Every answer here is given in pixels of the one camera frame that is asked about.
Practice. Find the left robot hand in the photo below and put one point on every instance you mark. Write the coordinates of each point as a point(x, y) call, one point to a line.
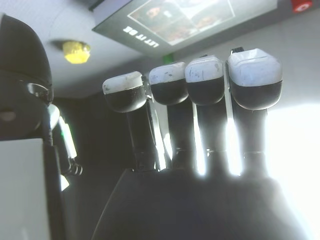
point(190, 200)

